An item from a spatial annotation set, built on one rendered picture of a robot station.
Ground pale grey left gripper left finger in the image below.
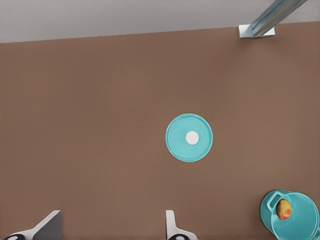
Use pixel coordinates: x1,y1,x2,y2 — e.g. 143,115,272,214
0,209,63,240

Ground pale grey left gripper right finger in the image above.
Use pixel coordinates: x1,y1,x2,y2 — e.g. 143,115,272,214
165,209,198,240

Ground teal pot lid white knob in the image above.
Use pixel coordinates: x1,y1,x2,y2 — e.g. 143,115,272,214
165,113,214,163

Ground yellow-brown potato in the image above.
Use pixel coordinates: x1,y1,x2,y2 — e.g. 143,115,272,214
276,198,293,221

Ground teal pot with handle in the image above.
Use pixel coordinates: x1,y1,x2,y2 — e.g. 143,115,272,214
259,189,320,240

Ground silver frame post with foot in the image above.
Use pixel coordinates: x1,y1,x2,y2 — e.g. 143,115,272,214
237,0,310,40

